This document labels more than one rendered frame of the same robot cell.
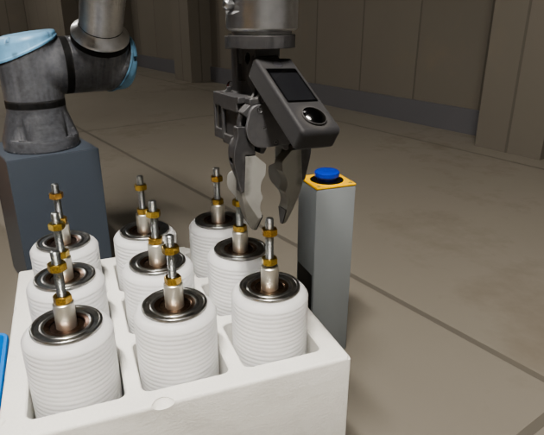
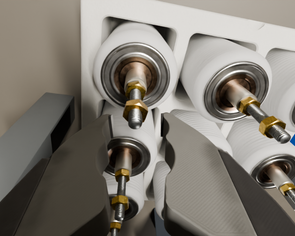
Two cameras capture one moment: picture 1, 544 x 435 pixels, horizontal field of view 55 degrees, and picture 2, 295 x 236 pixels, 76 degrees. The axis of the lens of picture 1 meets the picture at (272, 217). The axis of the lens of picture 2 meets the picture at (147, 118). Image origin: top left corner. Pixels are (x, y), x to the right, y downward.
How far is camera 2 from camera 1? 0.53 m
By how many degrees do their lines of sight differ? 45
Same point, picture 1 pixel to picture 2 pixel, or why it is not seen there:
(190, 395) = (235, 18)
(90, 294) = (266, 146)
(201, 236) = (139, 192)
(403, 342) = not seen: outside the picture
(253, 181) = (199, 166)
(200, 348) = (222, 46)
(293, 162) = (62, 202)
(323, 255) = (31, 143)
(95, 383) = not seen: outside the picture
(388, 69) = not seen: outside the picture
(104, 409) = (291, 40)
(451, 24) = not seen: outside the picture
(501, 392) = not seen: outside the picture
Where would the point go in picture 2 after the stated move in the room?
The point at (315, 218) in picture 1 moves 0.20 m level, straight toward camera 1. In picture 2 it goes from (20, 176) to (86, 54)
